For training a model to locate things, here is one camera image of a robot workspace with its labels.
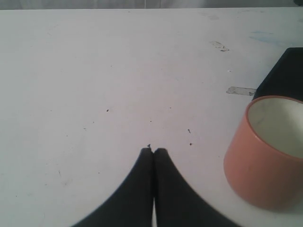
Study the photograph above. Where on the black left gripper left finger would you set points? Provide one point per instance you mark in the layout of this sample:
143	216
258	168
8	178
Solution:
131	205

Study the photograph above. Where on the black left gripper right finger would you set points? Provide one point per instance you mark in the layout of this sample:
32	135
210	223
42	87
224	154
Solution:
176	203

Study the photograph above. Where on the brown ceramic mug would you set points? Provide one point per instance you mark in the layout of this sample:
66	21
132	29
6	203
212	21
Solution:
264	161

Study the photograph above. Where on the clear tape piece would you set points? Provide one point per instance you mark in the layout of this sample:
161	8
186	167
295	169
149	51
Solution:
241	91

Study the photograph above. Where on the torn tape piece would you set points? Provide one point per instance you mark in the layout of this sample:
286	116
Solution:
219	46

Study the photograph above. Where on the black metal shelf rack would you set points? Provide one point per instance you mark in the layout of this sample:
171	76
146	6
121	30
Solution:
285	78

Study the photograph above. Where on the white backdrop curtain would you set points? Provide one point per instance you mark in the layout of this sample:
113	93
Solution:
143	4

